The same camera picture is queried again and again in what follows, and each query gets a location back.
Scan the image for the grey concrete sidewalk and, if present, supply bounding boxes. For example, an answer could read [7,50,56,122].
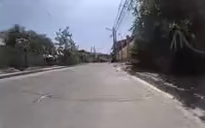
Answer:
[0,64,69,81]

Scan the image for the cracked concrete verge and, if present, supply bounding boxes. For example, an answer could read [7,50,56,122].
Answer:
[113,62,205,124]

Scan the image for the pale building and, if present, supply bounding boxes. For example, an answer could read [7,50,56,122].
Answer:
[115,34,136,63]

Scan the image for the grey boundary wall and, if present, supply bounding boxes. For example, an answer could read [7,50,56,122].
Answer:
[0,46,83,69]

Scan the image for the leafy trees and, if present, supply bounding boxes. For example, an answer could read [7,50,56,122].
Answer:
[4,23,81,66]

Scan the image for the dark dense trees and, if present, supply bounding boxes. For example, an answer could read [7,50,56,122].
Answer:
[128,0,205,76]

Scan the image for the overhead wires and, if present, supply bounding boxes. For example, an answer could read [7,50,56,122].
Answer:
[111,0,134,33]

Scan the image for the utility pole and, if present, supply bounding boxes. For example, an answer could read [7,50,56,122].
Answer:
[111,27,118,63]

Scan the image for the grey concrete road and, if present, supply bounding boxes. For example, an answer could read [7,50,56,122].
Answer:
[0,62,204,128]

